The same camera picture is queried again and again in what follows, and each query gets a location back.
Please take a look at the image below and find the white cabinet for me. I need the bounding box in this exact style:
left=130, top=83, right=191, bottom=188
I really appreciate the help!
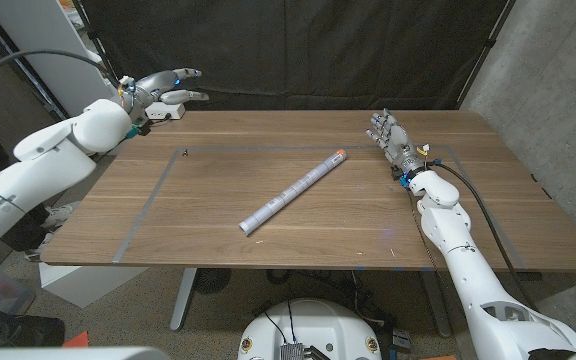
left=0, top=0, right=119, bottom=119

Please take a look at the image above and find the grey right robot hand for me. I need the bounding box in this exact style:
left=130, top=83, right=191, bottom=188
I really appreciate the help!
left=365, top=108, right=428, bottom=176

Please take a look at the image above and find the black bag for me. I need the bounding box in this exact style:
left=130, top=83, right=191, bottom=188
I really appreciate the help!
left=0, top=302, right=67, bottom=349

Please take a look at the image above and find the grey power adapter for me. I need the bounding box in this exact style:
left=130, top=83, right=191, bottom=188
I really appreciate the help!
left=391, top=328, right=413, bottom=352

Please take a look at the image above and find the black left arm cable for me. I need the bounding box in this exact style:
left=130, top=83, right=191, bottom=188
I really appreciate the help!
left=0, top=48, right=122, bottom=94

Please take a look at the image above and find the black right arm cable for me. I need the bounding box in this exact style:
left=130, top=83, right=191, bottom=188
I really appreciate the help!
left=430, top=159, right=539, bottom=314

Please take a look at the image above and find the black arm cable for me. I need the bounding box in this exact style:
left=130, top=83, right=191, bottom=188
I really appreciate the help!
left=430, top=159, right=539, bottom=314
left=0, top=48, right=122, bottom=94

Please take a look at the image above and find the orange flat object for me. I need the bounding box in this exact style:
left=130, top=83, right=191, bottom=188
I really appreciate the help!
left=61, top=330, right=90, bottom=349

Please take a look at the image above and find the white wrapping paper roll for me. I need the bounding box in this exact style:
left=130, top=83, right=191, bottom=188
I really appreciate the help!
left=238, top=148, right=348, bottom=237

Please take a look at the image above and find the grey table leg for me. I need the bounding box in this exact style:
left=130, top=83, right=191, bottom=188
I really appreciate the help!
left=169, top=268, right=198, bottom=332
left=420, top=271, right=453, bottom=339

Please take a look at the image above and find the black backdrop curtain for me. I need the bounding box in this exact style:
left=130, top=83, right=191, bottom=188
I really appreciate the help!
left=76, top=0, right=512, bottom=112

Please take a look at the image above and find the black backdrop stand pole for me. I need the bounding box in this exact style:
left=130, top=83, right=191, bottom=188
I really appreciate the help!
left=70, top=0, right=124, bottom=89
left=455, top=0, right=518, bottom=110

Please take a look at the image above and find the clear plastic bin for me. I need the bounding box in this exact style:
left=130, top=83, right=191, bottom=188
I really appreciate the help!
left=0, top=262, right=37, bottom=316

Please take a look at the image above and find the black round fan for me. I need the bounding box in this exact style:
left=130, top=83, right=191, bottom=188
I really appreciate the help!
left=192, top=268, right=233, bottom=296

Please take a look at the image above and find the grey tape outline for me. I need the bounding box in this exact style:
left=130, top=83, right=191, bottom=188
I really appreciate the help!
left=112, top=143, right=527, bottom=266

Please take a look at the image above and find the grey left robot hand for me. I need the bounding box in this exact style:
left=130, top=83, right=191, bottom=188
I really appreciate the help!
left=119, top=67, right=210, bottom=126

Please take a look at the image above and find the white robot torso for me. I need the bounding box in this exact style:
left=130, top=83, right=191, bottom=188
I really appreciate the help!
left=237, top=298, right=383, bottom=360

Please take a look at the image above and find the white power strip box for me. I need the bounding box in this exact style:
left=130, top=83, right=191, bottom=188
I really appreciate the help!
left=145, top=102, right=187, bottom=121

